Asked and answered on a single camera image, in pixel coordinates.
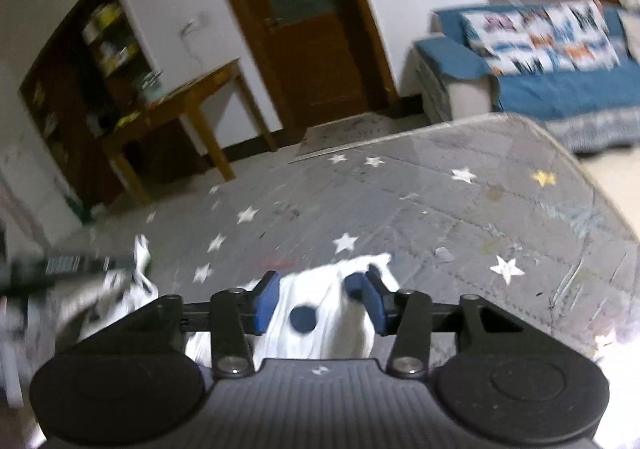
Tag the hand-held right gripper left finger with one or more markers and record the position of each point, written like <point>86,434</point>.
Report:
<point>264,303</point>

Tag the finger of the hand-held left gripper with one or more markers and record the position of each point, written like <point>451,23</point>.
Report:
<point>112,265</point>

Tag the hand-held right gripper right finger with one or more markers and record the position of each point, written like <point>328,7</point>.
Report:
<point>369,300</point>

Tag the white navy polka dot pants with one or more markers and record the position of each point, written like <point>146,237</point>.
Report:
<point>327,291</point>

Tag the grey star quilted table cover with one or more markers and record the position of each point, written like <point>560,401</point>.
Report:
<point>440,219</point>

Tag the grey doormat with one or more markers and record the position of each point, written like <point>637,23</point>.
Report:
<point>350,134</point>

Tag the dark wooden shelf cabinet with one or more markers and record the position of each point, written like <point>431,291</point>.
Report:
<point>75,94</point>

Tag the wooden side table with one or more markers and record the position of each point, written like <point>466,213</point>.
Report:
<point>192,96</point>

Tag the bottles on cabinet shelves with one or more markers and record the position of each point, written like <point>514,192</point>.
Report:
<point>107,36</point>

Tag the blue sofa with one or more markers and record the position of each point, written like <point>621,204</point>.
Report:
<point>545,94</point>

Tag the brown wooden door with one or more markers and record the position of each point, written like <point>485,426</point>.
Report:
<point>305,29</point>

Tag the butterfly print pillow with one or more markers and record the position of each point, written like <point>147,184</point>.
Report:
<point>540,36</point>

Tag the white wall socket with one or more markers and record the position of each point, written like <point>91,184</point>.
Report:
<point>195,25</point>

